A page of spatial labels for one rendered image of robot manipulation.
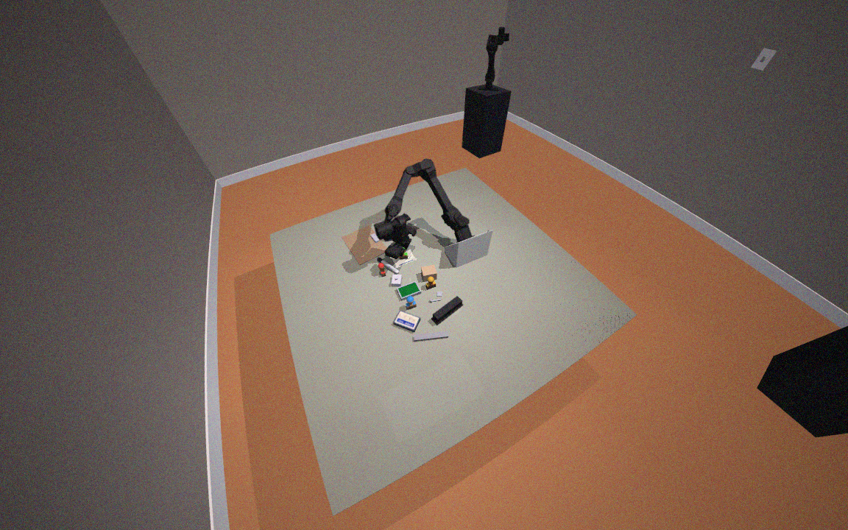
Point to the white taped card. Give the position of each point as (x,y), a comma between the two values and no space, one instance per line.
(399,262)

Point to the tan box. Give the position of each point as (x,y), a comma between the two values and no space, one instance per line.
(428,271)

